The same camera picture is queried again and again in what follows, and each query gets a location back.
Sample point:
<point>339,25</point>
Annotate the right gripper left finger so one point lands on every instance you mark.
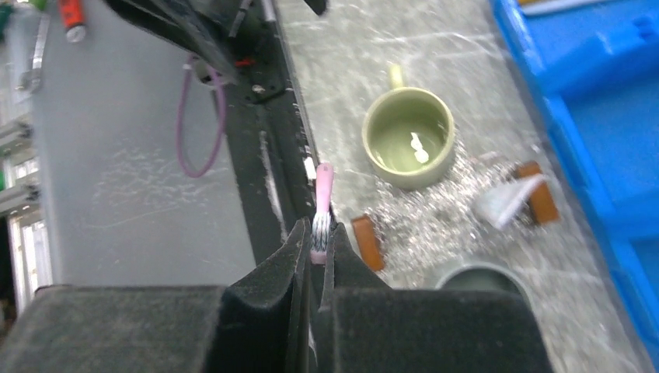
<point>258,324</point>

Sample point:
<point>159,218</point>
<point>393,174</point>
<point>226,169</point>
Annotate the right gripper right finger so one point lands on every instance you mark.
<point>364,325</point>

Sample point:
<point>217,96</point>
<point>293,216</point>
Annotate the toothbrush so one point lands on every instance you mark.
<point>322,221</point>

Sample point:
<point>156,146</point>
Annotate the grey ceramic mug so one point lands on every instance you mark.
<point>479,276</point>

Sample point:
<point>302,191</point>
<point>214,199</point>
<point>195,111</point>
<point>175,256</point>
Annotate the clear holder with wooden ends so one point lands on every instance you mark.
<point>541,209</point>

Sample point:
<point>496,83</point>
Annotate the clear textured oval tray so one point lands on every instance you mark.
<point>421,230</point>

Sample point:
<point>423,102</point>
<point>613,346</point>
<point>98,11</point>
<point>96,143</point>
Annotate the white toothpaste tube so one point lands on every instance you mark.
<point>501,203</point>

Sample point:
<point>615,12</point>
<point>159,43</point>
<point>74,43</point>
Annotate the green ceramic mug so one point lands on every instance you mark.
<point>409,135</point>

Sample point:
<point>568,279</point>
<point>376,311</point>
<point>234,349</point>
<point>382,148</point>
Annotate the blue three-compartment bin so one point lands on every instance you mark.
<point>593,73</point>

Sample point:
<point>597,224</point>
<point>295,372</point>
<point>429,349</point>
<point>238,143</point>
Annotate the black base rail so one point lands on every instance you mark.
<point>267,132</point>

